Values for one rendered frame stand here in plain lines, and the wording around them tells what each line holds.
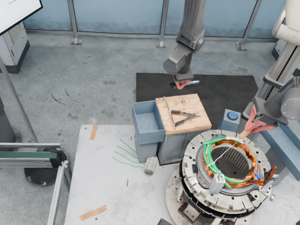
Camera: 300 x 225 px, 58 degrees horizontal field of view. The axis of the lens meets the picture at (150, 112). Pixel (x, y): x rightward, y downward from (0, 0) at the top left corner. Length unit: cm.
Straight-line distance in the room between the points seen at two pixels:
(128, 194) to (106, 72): 189
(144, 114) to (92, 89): 157
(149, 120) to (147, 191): 32
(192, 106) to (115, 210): 56
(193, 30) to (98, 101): 190
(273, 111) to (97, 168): 85
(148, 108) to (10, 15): 72
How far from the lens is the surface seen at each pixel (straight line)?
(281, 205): 142
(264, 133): 125
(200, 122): 115
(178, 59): 91
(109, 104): 261
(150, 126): 120
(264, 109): 79
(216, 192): 95
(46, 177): 224
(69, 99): 270
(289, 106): 70
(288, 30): 113
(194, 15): 80
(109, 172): 131
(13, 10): 138
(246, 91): 299
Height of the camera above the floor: 194
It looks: 50 degrees down
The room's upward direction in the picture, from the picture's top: 6 degrees clockwise
